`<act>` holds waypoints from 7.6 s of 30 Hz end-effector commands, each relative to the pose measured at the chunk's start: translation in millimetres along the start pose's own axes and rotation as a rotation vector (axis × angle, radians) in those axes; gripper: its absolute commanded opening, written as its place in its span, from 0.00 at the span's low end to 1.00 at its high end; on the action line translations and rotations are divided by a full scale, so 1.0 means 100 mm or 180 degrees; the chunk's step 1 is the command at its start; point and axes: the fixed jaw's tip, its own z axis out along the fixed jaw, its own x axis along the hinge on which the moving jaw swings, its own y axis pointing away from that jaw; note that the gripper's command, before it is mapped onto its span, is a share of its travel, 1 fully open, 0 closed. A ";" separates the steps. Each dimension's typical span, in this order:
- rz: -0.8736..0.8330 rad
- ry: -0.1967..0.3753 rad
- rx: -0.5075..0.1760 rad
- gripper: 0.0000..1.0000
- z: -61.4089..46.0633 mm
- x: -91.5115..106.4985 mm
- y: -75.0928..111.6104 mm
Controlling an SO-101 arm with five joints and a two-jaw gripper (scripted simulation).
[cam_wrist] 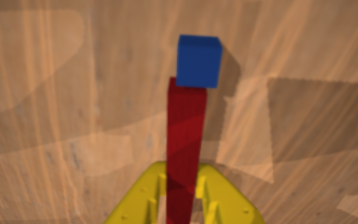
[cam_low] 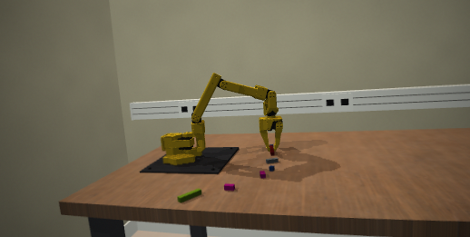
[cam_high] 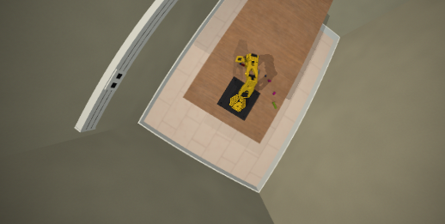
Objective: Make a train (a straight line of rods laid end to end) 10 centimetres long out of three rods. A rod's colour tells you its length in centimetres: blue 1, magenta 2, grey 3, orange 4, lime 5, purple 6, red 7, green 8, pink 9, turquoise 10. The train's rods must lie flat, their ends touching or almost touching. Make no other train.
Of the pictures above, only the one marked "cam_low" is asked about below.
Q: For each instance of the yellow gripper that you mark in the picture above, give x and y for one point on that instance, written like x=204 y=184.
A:
x=269 y=123

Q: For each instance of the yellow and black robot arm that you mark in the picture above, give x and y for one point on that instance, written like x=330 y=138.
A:
x=176 y=143

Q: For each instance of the lime green rectangular rod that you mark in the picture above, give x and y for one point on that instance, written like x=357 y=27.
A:
x=189 y=195

